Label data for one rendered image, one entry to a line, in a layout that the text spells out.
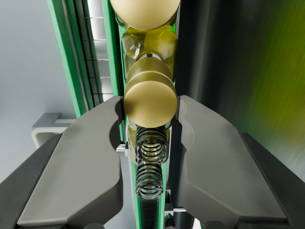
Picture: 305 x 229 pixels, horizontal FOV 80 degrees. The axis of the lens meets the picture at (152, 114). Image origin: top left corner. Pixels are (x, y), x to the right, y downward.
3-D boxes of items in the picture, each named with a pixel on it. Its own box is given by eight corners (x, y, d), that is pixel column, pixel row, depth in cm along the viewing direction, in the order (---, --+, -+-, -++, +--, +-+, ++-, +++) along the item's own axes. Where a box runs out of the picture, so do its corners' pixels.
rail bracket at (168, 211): (182, 189, 61) (190, 232, 50) (161, 190, 61) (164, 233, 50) (183, 181, 59) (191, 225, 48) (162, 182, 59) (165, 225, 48)
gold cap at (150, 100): (170, 98, 16) (177, 129, 12) (129, 98, 16) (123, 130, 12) (173, 57, 14) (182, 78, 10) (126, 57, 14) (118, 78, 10)
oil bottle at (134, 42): (162, 47, 37) (178, 96, 18) (134, 47, 36) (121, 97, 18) (164, 16, 34) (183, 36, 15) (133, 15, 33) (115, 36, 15)
